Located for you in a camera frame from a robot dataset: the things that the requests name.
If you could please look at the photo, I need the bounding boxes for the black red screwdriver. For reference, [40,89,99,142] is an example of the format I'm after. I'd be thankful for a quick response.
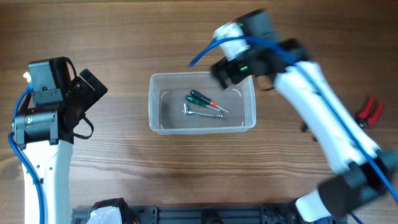
[190,90,228,113]

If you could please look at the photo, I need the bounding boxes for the green handled screwdriver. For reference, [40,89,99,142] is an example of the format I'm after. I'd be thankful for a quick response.
[185,95,221,112]

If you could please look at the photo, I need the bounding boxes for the clear plastic container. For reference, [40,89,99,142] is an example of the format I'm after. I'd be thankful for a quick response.
[149,72,256,134]

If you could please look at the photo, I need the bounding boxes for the silver L-shaped socket wrench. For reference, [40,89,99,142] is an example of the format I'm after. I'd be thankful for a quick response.
[182,103,223,118]

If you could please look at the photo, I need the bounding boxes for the red handled pliers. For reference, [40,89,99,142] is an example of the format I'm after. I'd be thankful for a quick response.
[354,95,384,129]

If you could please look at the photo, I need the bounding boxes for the orange black needle-nose pliers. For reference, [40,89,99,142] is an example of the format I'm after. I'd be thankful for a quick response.
[300,123,318,142]

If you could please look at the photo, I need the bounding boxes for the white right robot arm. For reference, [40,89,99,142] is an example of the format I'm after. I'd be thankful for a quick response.
[210,9,397,223]

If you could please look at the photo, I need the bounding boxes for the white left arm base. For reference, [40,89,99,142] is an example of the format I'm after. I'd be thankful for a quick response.
[87,198,139,224]

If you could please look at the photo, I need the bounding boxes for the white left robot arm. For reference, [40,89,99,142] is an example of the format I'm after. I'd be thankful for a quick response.
[8,57,108,223]

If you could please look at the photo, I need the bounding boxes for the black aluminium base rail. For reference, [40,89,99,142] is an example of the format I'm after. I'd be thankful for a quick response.
[71,203,348,224]

